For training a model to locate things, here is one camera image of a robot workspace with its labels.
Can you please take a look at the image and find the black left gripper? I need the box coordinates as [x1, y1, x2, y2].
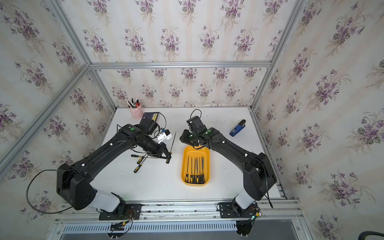
[137, 135, 173, 158]

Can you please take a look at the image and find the file tool moved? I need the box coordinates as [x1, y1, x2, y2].
[200, 157, 205, 184]
[196, 157, 201, 184]
[189, 157, 195, 184]
[193, 158, 198, 184]

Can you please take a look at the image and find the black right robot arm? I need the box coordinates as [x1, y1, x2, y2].
[180, 128, 277, 211]

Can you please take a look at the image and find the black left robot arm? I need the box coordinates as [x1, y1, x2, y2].
[57, 124, 172, 215]

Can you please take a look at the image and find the yellow plastic storage tray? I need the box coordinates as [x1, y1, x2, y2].
[181, 146, 210, 187]

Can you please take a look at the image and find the dark purple notebook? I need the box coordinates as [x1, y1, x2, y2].
[143, 112, 160, 122]

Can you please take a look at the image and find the blue black stapler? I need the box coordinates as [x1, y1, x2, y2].
[230, 120, 246, 137]

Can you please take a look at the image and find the pink pen cup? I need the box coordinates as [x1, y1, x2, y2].
[130, 105, 144, 120]

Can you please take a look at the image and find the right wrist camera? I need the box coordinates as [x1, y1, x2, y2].
[187, 116, 207, 134]

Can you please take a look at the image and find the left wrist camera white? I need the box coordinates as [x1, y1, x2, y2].
[157, 130, 172, 144]

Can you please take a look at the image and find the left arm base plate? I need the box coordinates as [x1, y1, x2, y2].
[99, 204, 142, 221]

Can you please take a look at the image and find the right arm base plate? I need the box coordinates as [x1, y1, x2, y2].
[216, 202, 261, 220]

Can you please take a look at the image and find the aluminium front rail frame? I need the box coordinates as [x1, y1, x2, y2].
[46, 199, 313, 240]

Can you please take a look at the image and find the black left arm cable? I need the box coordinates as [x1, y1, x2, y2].
[25, 169, 76, 215]

